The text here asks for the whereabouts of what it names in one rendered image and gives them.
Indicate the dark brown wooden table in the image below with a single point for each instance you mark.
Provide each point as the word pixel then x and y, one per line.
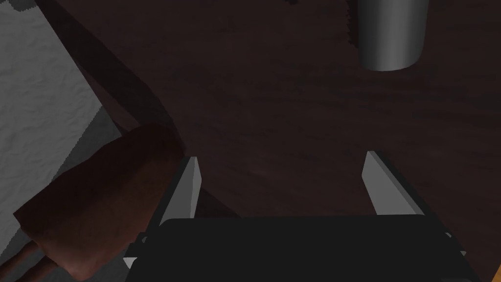
pixel 297 117

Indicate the brown wooden chair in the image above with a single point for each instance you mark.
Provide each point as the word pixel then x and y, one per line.
pixel 98 203

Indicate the grey cylindrical cup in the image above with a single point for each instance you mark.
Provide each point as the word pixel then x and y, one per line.
pixel 391 33

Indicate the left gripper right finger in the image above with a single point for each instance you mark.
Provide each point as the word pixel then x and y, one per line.
pixel 385 188

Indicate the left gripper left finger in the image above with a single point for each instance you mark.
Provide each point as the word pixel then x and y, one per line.
pixel 187 194

